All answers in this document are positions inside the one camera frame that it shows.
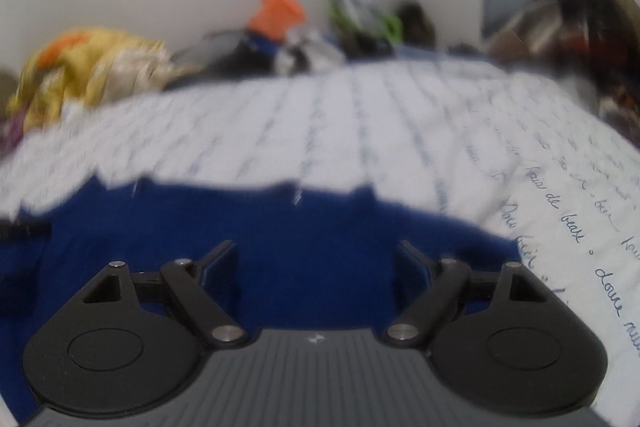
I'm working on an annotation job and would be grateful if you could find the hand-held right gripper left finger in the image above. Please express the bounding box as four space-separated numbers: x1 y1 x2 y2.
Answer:
80 239 251 350

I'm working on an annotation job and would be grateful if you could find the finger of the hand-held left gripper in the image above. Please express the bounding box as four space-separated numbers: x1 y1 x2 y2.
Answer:
0 219 52 241

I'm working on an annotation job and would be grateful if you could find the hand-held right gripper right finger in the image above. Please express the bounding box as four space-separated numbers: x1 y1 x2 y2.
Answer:
382 240 553 350

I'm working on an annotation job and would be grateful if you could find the blue sweater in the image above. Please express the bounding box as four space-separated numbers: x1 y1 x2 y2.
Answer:
0 177 523 425

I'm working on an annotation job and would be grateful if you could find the purple patterned cloth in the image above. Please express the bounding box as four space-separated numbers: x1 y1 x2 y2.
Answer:
0 107 31 152

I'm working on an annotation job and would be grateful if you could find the white script-printed bedspread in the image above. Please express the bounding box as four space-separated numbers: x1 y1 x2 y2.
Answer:
0 59 640 408

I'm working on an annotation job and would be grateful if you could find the yellow quilt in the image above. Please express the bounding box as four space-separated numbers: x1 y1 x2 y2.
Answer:
20 27 176 128

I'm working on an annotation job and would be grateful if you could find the dark grey bag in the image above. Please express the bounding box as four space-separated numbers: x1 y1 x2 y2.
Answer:
175 29 281 80

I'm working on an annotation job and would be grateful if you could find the dark brown bag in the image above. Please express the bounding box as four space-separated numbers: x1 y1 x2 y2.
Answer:
397 2 436 48

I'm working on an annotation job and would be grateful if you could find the green item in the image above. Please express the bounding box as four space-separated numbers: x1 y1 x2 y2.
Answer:
327 0 403 52

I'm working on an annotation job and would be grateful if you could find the orange cloth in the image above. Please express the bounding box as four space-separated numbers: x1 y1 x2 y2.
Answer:
248 0 306 35

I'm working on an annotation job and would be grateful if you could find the cardboard box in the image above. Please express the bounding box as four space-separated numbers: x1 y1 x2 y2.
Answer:
490 0 566 62

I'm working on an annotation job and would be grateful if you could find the framed picture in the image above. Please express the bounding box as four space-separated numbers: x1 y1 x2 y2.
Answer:
481 0 543 38

